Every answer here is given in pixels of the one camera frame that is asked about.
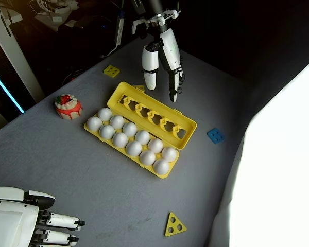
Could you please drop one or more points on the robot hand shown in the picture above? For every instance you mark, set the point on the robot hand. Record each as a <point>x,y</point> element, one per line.
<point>10,223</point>
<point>171,51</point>

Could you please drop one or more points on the yellow egg carton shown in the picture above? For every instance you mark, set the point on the yellow egg carton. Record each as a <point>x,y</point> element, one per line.
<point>154,103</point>

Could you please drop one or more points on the yellow two-hole block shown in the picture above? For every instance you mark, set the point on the yellow two-hole block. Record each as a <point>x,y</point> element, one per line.
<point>139,87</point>

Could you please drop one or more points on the yellow four-hole square block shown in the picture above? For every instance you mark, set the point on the yellow four-hole square block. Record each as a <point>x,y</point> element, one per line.
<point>111,71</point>

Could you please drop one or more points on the blue four-hole square block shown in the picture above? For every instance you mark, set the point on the blue four-hole square block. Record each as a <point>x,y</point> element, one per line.
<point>215,136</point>

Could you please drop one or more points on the grey table cloth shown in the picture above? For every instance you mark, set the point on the grey table cloth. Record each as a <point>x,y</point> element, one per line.
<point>118,200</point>

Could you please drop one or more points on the toy strawberry cake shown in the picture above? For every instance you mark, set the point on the toy strawberry cake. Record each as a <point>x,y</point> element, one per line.
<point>68,108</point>

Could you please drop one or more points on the cyan light strip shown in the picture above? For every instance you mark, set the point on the cyan light strip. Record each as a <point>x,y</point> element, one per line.
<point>5,87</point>

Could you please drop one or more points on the yellow three-hole triangle block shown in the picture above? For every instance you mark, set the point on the yellow three-hole triangle block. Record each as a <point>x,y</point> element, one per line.
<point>173,227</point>

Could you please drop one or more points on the white slanted post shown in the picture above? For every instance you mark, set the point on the white slanted post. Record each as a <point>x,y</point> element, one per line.
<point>15,51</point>

